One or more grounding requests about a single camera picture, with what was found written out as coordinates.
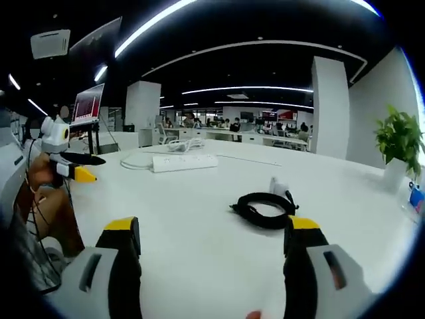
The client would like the long ceiling light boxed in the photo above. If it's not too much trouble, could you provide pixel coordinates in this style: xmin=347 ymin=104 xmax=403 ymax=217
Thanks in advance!
xmin=114 ymin=0 xmax=197 ymax=59

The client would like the blue card stand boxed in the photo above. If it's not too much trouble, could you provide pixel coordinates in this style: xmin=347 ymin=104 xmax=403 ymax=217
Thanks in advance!
xmin=407 ymin=186 xmax=425 ymax=214

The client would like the white bundled cable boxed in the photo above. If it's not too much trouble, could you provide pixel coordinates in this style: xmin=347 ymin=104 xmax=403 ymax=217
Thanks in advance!
xmin=165 ymin=137 xmax=207 ymax=154

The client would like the ceiling air conditioner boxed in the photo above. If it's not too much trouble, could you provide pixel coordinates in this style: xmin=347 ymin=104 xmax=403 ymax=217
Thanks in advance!
xmin=30 ymin=29 xmax=72 ymax=60

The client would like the white office chair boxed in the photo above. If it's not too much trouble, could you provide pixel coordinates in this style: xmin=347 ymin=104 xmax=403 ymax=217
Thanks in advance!
xmin=155 ymin=122 xmax=177 ymax=146

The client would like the person's grey clothing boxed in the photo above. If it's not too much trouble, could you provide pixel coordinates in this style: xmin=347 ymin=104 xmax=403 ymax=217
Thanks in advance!
xmin=0 ymin=199 xmax=69 ymax=295

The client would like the white plant pot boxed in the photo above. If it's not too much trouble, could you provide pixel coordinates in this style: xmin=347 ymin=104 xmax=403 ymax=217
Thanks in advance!
xmin=382 ymin=157 xmax=414 ymax=194

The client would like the black coiled charger cable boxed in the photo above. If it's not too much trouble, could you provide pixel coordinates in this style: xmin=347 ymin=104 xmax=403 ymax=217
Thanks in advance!
xmin=228 ymin=189 xmax=300 ymax=231

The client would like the white desk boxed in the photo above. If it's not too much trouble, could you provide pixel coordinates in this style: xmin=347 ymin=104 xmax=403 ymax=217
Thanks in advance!
xmin=42 ymin=138 xmax=423 ymax=319

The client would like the white worn device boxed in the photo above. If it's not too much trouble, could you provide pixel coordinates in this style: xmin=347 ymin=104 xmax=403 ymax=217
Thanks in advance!
xmin=0 ymin=108 xmax=29 ymax=215

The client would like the red screen monitor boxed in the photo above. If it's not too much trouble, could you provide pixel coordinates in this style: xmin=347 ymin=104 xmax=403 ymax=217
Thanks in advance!
xmin=70 ymin=82 xmax=106 ymax=126

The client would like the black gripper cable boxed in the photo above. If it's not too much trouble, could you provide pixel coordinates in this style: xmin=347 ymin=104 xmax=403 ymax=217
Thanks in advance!
xmin=25 ymin=139 xmax=73 ymax=295

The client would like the white charger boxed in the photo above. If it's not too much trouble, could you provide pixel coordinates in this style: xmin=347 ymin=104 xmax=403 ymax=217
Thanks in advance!
xmin=269 ymin=177 xmax=290 ymax=197

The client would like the white power strip cable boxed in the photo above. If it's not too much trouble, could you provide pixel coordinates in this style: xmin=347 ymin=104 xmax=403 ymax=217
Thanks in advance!
xmin=120 ymin=150 xmax=155 ymax=171

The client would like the person's left hand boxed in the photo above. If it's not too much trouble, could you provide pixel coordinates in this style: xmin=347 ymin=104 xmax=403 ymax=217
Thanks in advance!
xmin=28 ymin=153 xmax=56 ymax=193

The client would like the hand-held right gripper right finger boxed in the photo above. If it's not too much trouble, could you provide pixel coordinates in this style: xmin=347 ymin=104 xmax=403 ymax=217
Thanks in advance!
xmin=282 ymin=214 xmax=376 ymax=319

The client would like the green potted plant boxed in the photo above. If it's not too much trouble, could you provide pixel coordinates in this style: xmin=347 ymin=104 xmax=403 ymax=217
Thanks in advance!
xmin=373 ymin=104 xmax=425 ymax=182

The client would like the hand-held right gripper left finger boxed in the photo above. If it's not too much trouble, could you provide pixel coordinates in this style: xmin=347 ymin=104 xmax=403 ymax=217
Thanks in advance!
xmin=61 ymin=215 xmax=143 ymax=319

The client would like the white power strip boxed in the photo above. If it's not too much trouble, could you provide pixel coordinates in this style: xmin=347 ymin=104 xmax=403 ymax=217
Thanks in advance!
xmin=151 ymin=154 xmax=220 ymax=174

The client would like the black monitor stand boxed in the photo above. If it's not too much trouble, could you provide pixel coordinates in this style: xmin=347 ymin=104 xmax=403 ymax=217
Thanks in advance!
xmin=86 ymin=122 xmax=102 ymax=156

